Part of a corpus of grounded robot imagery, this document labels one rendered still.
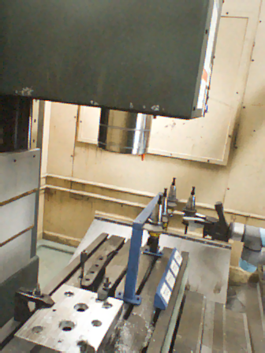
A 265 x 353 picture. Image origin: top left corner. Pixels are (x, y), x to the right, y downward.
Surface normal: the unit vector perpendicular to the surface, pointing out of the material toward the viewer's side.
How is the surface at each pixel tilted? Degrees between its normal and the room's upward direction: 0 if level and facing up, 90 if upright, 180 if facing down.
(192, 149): 90
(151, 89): 90
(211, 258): 24
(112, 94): 90
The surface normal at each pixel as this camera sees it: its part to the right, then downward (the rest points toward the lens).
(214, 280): 0.00, -0.81
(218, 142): -0.28, 0.18
